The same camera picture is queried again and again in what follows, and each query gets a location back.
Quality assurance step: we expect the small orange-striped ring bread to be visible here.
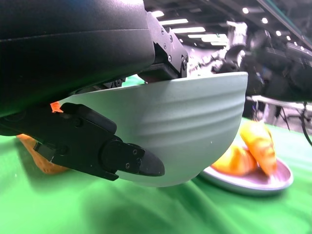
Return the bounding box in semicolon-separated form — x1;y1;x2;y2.
240;121;278;176

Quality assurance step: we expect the grey-green bowl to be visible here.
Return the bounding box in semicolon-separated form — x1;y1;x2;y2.
60;71;249;188

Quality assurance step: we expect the lilac plate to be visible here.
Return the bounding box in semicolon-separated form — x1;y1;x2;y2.
198;158;294;197

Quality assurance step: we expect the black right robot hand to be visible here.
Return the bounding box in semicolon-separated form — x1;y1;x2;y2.
243;29;312;103

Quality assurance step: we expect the green tablecloth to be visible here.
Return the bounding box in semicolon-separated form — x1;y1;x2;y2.
0;75;312;234

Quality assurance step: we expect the orange wicker basket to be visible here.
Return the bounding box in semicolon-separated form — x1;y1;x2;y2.
16;101;70;176

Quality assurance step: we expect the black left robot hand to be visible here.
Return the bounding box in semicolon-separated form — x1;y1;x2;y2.
0;0;189;181

